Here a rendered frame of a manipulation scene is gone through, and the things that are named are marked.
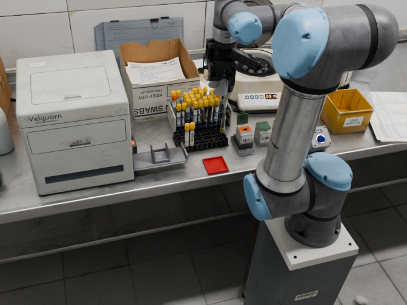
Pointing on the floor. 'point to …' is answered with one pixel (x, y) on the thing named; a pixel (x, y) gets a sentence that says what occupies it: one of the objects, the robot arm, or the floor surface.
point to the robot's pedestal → (292, 277)
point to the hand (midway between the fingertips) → (226, 95)
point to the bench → (175, 181)
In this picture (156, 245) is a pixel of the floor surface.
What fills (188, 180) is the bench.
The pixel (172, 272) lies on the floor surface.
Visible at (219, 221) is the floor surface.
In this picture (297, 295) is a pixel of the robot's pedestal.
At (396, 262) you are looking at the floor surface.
